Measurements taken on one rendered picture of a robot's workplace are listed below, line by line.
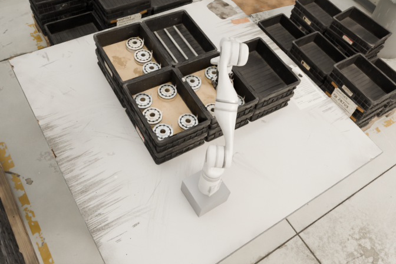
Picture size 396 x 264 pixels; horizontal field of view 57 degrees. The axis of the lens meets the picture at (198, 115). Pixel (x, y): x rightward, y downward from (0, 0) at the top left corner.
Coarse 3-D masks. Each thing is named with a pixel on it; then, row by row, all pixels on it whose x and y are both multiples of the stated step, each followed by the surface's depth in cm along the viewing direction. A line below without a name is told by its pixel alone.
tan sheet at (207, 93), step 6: (198, 72) 210; (204, 78) 208; (204, 84) 205; (210, 84) 206; (204, 90) 203; (210, 90) 203; (198, 96) 200; (204, 96) 200; (210, 96) 201; (204, 102) 198; (210, 102) 198
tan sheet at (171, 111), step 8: (152, 88) 199; (152, 96) 196; (176, 96) 198; (160, 104) 193; (168, 104) 194; (176, 104) 194; (184, 104) 195; (168, 112) 191; (176, 112) 192; (184, 112) 192; (168, 120) 188; (176, 120) 188; (152, 128) 184; (176, 128) 185
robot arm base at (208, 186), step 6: (204, 174) 156; (204, 180) 160; (210, 180) 157; (216, 180) 158; (198, 186) 170; (204, 186) 163; (210, 186) 162; (216, 186) 164; (204, 192) 168; (210, 192) 165
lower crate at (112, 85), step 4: (96, 52) 211; (100, 60) 208; (100, 64) 217; (100, 68) 218; (104, 68) 207; (104, 72) 214; (108, 76) 209; (108, 80) 211; (112, 80) 201; (112, 84) 207; (112, 88) 210; (116, 88) 200; (116, 92) 205; (116, 96) 207; (120, 96) 202; (124, 96) 195; (120, 100) 206; (124, 104) 202
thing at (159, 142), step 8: (160, 72) 193; (176, 72) 194; (136, 80) 188; (128, 96) 182; (192, 96) 186; (136, 104) 179; (200, 104) 184; (144, 120) 174; (208, 120) 179; (192, 128) 175; (152, 136) 171; (176, 136) 171; (160, 144) 169
